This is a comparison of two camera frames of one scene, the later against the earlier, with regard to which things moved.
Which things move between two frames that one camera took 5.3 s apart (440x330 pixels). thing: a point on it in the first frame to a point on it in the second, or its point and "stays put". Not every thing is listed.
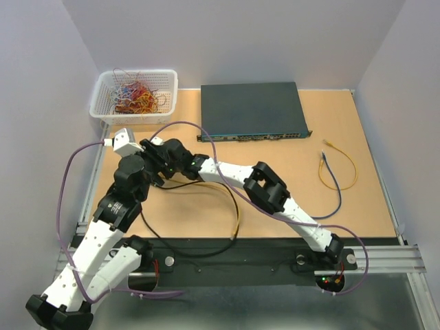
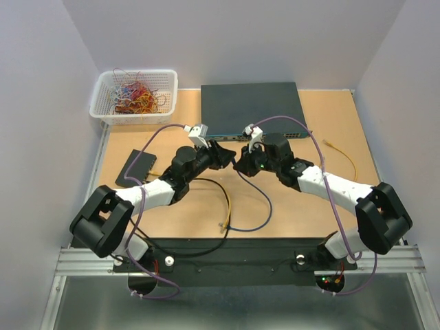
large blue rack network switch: [243, 112] stays put
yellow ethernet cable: [234, 201] to [224, 225]
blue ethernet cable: [339, 189] to [260, 188]
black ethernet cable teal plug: [211, 254] to [148, 236]
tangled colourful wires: [132, 95] stays put
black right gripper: [157, 179] to [244, 163]
